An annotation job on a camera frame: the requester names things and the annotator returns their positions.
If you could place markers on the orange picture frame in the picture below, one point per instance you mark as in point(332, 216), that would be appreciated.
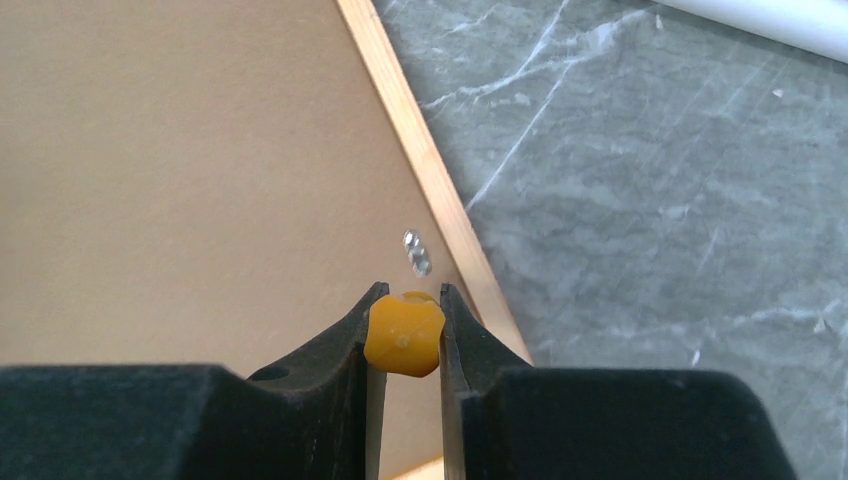
point(218, 182)

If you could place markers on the yellow handled screwdriver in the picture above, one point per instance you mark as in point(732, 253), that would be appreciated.
point(403, 334)

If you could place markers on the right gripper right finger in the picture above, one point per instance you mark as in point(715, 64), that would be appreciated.
point(503, 418)

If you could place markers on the white PVC pipe stand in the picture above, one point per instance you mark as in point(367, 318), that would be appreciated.
point(816, 26)

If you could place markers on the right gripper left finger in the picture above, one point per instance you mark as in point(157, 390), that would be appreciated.
point(315, 413)

